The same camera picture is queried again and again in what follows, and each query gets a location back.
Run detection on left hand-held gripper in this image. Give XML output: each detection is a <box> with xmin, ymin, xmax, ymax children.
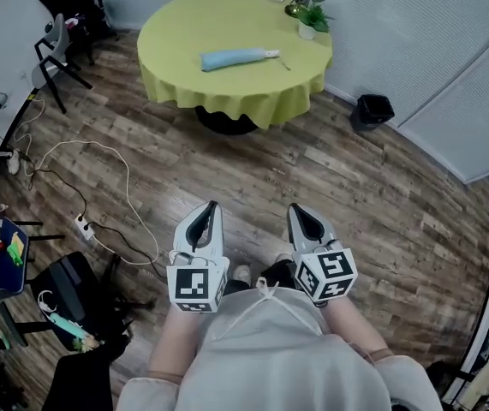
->
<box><xmin>165</xmin><ymin>200</ymin><xmax>231</xmax><ymax>315</ymax></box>

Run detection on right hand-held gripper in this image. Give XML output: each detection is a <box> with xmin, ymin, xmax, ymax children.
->
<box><xmin>287</xmin><ymin>202</ymin><xmax>359</xmax><ymax>303</ymax></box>

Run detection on blue cloth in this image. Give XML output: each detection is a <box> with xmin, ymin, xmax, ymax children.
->
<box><xmin>200</xmin><ymin>47</ymin><xmax>292</xmax><ymax>73</ymax></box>

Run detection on person's left forearm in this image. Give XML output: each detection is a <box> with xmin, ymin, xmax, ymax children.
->
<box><xmin>147</xmin><ymin>302</ymin><xmax>205</xmax><ymax>384</ymax></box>

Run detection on person's right forearm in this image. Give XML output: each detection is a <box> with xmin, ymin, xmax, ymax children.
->
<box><xmin>319</xmin><ymin>300</ymin><xmax>395</xmax><ymax>366</ymax></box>

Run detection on person's black trousers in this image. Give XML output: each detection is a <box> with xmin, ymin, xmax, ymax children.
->
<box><xmin>222</xmin><ymin>259</ymin><xmax>299</xmax><ymax>295</ymax></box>

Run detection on person's left shoe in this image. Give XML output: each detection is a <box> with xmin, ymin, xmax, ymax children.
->
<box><xmin>231</xmin><ymin>264</ymin><xmax>253</xmax><ymax>283</ymax></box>

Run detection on person's white hooded top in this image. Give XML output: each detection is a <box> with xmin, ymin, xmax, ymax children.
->
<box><xmin>117</xmin><ymin>277</ymin><xmax>442</xmax><ymax>411</ymax></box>

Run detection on black waste bin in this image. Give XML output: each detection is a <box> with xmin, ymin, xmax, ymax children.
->
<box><xmin>349</xmin><ymin>94</ymin><xmax>396</xmax><ymax>131</ymax></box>

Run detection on black padded chair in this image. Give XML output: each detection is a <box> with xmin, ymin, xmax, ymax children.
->
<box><xmin>29</xmin><ymin>250</ymin><xmax>130</xmax><ymax>354</ymax></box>

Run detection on mint green long object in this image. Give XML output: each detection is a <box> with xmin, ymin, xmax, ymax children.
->
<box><xmin>50</xmin><ymin>313</ymin><xmax>86</xmax><ymax>338</ymax></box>

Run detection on green plastic toy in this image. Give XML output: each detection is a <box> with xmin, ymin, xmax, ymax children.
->
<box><xmin>6</xmin><ymin>233</ymin><xmax>26</xmax><ymax>267</ymax></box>

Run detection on round table with green cloth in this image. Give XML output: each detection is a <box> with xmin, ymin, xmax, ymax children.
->
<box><xmin>136</xmin><ymin>0</ymin><xmax>334</xmax><ymax>135</ymax></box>

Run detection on potted green plant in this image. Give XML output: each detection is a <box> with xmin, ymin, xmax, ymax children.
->
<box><xmin>297</xmin><ymin>0</ymin><xmax>335</xmax><ymax>41</ymax></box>

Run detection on grey chair with black legs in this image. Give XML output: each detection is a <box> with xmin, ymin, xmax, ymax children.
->
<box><xmin>31</xmin><ymin>13</ymin><xmax>95</xmax><ymax>115</ymax></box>

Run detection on white power strip with cables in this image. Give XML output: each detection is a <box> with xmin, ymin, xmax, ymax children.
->
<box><xmin>12</xmin><ymin>96</ymin><xmax>160</xmax><ymax>267</ymax></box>

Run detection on black cable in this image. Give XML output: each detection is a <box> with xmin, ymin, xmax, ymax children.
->
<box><xmin>16</xmin><ymin>152</ymin><xmax>166</xmax><ymax>278</ymax></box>

